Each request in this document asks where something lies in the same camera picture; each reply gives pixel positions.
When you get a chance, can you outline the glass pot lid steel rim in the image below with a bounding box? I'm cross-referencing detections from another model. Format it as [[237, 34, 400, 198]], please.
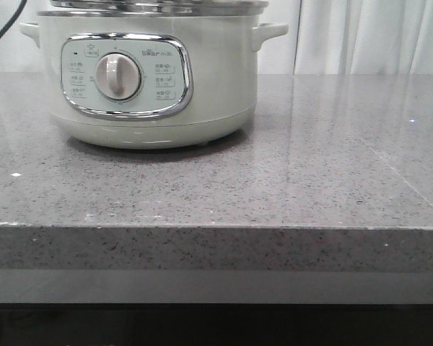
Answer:
[[50, 1, 268, 15]]

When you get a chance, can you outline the pale green electric cooking pot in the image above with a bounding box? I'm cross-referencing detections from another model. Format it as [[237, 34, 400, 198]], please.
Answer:
[[19, 9, 289, 149]]

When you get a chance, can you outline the white curtain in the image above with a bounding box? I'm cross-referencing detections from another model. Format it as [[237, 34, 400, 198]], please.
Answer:
[[0, 1, 433, 75]]

